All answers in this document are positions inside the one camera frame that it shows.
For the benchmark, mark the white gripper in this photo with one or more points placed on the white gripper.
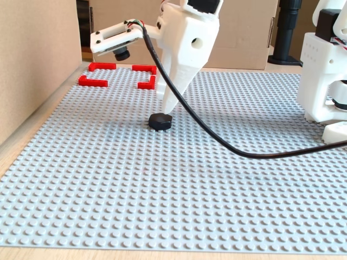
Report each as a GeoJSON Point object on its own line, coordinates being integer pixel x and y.
{"type": "Point", "coordinates": [181, 58]}

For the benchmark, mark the black hexagonal Lego piece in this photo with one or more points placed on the black hexagonal Lego piece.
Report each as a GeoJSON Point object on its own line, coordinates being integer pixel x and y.
{"type": "Point", "coordinates": [160, 122]}

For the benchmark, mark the grey Lego baseplate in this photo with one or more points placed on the grey Lego baseplate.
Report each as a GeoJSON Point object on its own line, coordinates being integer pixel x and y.
{"type": "Point", "coordinates": [135, 189]}

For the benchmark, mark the wide cardboard box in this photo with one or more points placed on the wide cardboard box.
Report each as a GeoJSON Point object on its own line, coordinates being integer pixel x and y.
{"type": "Point", "coordinates": [244, 40]}

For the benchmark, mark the tall cardboard panel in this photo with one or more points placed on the tall cardboard panel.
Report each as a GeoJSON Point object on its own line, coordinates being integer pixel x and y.
{"type": "Point", "coordinates": [40, 54]}

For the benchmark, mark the red L-shaped Lego beam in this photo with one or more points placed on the red L-shaped Lego beam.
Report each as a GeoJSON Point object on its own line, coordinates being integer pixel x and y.
{"type": "Point", "coordinates": [146, 85]}
{"type": "Point", "coordinates": [93, 82]}
{"type": "Point", "coordinates": [103, 65]}
{"type": "Point", "coordinates": [143, 67]}

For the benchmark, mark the white-mounted wrist camera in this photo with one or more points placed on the white-mounted wrist camera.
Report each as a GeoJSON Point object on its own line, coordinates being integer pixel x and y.
{"type": "Point", "coordinates": [114, 38]}

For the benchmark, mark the black pole stand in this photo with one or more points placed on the black pole stand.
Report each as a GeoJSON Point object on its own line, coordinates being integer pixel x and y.
{"type": "Point", "coordinates": [288, 27]}

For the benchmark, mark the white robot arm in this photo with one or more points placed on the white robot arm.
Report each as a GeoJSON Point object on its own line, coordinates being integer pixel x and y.
{"type": "Point", "coordinates": [329, 24]}

